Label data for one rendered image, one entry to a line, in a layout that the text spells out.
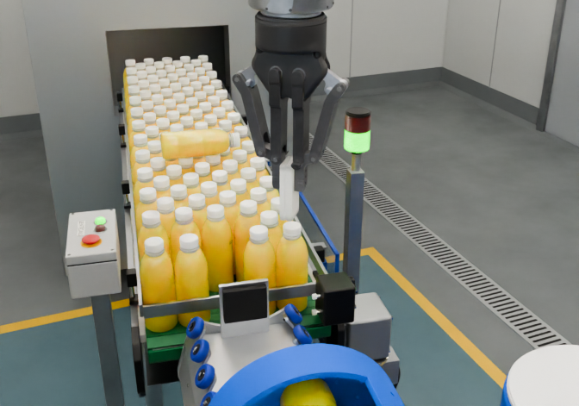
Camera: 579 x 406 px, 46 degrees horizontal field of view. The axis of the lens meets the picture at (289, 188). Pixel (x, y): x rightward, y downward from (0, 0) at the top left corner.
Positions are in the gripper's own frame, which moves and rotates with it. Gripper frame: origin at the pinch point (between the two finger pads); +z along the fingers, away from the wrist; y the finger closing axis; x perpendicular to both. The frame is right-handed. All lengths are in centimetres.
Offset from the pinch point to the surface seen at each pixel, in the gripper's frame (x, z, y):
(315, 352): 0.0, 22.7, 3.7
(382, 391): -1.4, 25.4, 12.9
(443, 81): 558, 140, -24
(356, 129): 87, 24, -10
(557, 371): 31, 42, 38
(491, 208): 310, 144, 29
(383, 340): 63, 66, 4
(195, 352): 26, 50, -27
